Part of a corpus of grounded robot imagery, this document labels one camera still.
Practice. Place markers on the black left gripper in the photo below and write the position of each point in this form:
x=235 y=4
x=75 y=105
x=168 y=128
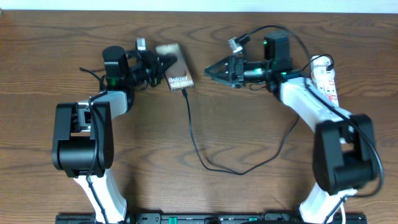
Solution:
x=155 y=64

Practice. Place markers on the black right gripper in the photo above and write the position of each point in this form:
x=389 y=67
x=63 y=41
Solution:
x=236 y=76

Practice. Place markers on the Galaxy smartphone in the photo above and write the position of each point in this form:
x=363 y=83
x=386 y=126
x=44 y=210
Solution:
x=178 y=76

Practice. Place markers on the white power strip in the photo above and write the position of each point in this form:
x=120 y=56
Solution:
x=324 y=80

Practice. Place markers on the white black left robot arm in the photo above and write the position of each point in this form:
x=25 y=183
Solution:
x=83 y=141

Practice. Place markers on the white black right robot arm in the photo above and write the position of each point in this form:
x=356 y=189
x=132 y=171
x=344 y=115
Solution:
x=345 y=158

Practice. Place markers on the white charger plug adapter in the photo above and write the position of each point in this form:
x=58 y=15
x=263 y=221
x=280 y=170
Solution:
x=319 y=61

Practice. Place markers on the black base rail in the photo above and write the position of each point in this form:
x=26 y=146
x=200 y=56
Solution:
x=156 y=218

